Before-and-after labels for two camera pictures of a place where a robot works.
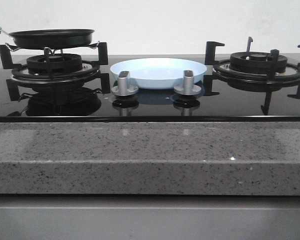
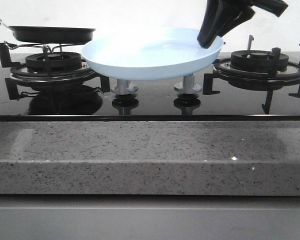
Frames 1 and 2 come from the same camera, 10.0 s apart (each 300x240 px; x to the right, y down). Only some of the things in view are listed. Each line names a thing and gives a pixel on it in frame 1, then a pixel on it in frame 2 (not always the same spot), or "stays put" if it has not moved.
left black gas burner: [54, 63] stays put
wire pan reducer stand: [11, 47] -> [45, 47]
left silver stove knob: [123, 89] stays put
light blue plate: [158, 73] -> [136, 53]
